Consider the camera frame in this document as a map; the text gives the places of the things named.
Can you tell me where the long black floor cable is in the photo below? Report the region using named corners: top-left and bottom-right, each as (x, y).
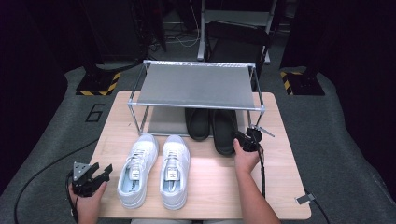
top-left (13, 138), bottom-right (99, 224)

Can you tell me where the black slipper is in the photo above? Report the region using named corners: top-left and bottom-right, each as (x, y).
top-left (184, 107), bottom-right (211, 142)
top-left (211, 108), bottom-right (239, 157)

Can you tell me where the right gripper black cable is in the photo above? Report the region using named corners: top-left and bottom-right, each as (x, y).
top-left (257, 145), bottom-right (267, 200)

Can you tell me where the person's left hand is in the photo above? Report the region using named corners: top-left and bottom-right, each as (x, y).
top-left (68, 182), bottom-right (108, 220)

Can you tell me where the grey tape strip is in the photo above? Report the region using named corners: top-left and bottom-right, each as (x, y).
top-left (295, 193), bottom-right (316, 205)

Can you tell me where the striped black stand base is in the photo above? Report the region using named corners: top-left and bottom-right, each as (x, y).
top-left (279, 66), bottom-right (326, 96)
top-left (75, 63), bottom-right (122, 97)

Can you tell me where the white metal stand frame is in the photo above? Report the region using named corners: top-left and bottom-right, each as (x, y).
top-left (196, 0), bottom-right (278, 64)

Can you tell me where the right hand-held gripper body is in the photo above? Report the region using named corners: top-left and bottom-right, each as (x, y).
top-left (234, 124), bottom-right (276, 153)

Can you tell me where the short black floor cable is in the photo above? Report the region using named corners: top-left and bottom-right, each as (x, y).
top-left (311, 199), bottom-right (332, 224)

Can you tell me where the white sneaker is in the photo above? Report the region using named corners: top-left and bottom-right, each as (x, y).
top-left (159, 134), bottom-right (191, 211)
top-left (117, 133), bottom-right (159, 209)

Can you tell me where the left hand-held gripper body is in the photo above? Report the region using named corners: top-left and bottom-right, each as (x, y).
top-left (70, 161), bottom-right (101, 198)

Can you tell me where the grey metal shoe rack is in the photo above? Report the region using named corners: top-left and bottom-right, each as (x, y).
top-left (127, 60), bottom-right (266, 140)

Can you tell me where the white cable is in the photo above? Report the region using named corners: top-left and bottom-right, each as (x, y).
top-left (167, 0), bottom-right (201, 49)

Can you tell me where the grey floor carpet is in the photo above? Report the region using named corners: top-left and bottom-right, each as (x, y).
top-left (0, 63), bottom-right (396, 224)

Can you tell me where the person's right hand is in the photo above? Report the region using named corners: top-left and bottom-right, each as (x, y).
top-left (233, 138), bottom-right (262, 175)

